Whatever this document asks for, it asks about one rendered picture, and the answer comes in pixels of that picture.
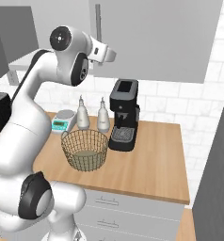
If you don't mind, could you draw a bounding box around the black toaster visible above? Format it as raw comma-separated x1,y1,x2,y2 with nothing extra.
0,91,13,135

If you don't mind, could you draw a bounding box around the white oil bottle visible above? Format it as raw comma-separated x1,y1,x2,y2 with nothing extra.
96,96,111,134
76,94,91,130

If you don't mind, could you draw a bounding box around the grey range hood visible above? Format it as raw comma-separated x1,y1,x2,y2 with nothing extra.
0,5,40,87

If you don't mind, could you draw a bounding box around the tan wire basket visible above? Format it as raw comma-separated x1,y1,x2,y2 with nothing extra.
60,128,109,172

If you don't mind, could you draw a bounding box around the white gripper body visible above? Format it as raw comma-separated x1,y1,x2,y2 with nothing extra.
102,43,118,63

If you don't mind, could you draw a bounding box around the grey bar cabinet handle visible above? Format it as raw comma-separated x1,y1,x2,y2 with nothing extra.
95,3,103,42

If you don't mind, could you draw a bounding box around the grey drawer handle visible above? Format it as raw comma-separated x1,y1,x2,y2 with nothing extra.
95,196,120,207
96,218,120,229

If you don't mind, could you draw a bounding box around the tall dark grey cabinet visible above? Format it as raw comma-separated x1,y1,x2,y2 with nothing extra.
191,80,224,241

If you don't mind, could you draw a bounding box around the grey drawer front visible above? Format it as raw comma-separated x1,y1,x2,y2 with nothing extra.
74,205,182,241
84,187,185,222

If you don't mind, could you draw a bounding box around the grey wall cabinet door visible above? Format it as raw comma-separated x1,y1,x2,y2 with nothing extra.
29,0,96,79
88,0,224,85

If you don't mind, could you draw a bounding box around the black coffee machine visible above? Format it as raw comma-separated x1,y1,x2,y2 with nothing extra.
107,78,141,153

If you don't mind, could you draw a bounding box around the white teal kitchen scale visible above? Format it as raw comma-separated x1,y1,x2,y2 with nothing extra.
51,108,77,136

